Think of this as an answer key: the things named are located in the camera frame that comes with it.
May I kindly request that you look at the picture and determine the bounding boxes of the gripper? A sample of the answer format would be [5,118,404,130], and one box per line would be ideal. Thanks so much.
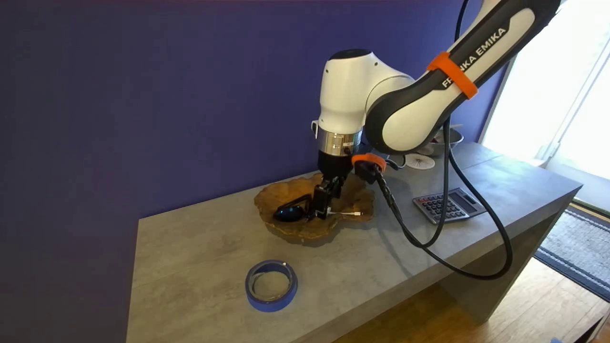
[310,151,356,220]

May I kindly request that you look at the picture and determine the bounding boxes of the brown wooden bowl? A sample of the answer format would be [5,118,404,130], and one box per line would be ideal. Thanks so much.
[254,172,376,242]

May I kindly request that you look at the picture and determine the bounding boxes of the black sunglasses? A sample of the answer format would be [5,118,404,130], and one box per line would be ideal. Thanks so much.
[274,193,314,223]

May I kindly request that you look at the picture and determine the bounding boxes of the white round coaster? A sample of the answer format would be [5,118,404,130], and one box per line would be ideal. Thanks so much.
[405,153,436,171]

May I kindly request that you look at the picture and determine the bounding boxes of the grey calculator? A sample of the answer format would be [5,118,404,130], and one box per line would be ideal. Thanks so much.
[412,187,487,225]

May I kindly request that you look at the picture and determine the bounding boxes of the blue tape roll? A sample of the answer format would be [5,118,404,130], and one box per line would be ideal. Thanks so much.
[244,259,299,313]

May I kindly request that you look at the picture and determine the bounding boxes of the metal bowl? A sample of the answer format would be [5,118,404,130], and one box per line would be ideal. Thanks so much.
[428,125,464,158]

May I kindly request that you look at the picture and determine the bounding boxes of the glass door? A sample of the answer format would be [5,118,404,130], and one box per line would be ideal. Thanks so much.
[478,0,610,182]

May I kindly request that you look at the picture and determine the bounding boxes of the grey door mat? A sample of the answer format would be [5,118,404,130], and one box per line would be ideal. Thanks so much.
[533,209,610,303]

